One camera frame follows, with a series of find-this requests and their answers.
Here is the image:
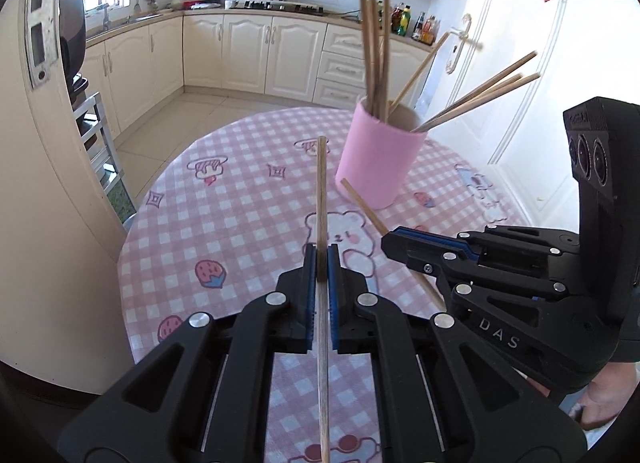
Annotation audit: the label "pink cup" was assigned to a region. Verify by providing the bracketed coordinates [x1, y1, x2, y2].
[335, 96, 426, 210]

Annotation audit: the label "bunch of chopsticks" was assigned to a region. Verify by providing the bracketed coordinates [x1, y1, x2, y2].
[359, 0, 542, 134]

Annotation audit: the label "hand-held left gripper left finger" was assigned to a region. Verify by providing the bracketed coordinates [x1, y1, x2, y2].
[57, 243, 318, 463]

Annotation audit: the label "wooden chopstick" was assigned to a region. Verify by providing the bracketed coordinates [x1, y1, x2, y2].
[341, 179, 446, 311]
[316, 136, 331, 463]

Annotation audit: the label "cream door with lock plate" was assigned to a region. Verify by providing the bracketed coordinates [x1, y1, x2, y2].
[0, 0, 136, 394]

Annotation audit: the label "cream base cabinets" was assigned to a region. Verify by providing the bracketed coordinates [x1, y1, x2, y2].
[82, 13, 436, 144]

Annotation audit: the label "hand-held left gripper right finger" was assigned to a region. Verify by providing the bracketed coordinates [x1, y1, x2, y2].
[326, 244, 587, 463]

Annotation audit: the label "row of condiment bottles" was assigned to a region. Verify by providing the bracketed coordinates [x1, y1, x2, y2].
[377, 0, 442, 45]

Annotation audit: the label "metal storage rack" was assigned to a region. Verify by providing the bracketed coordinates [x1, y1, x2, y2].
[70, 78, 136, 224]

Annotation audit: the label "gas stove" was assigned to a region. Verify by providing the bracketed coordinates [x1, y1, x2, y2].
[227, 0, 328, 14]

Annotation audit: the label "person's right hand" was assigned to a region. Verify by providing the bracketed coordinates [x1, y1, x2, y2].
[567, 360, 636, 430]

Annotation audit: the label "ornate door handle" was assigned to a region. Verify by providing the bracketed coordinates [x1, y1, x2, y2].
[446, 13, 485, 75]

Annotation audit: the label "white panelled door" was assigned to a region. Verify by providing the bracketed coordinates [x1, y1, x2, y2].
[425, 0, 640, 244]

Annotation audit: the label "pink checkered tablecloth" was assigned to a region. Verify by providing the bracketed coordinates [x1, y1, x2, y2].
[117, 106, 531, 463]

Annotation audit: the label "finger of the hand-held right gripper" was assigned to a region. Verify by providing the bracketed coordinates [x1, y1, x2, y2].
[396, 224, 584, 257]
[381, 230, 597, 317]

